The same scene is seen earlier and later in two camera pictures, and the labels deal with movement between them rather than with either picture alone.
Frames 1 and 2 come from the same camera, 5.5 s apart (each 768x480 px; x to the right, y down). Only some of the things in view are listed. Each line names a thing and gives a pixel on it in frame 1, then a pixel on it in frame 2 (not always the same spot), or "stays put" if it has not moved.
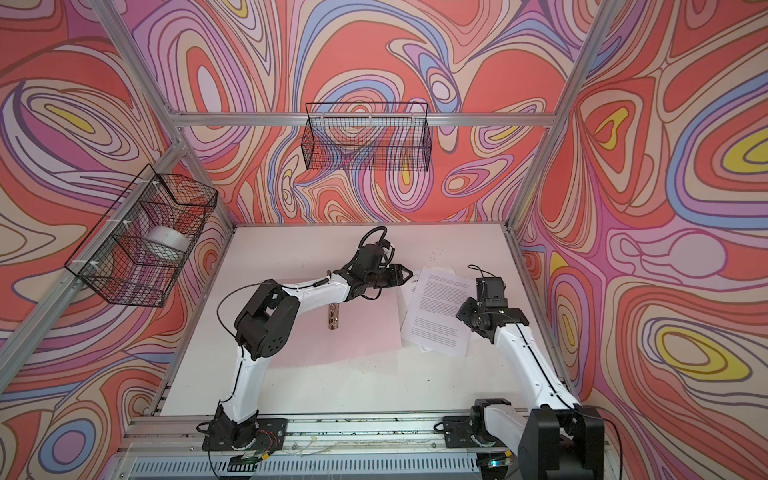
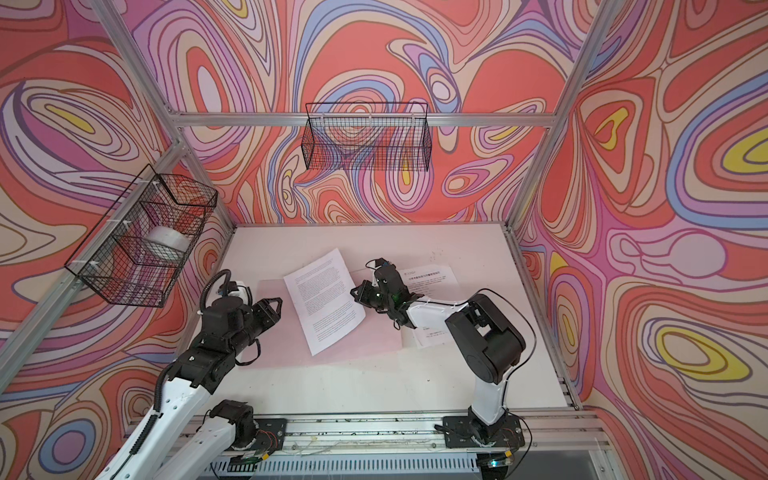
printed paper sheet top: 432,320 → 323,300
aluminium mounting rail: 178,435 stays put
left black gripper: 397,274 → 268,316
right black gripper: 464,313 → 362,298
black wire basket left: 135,253 stays put
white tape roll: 167,243 stays put
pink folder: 343,328 stays put
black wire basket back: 367,136 stays put
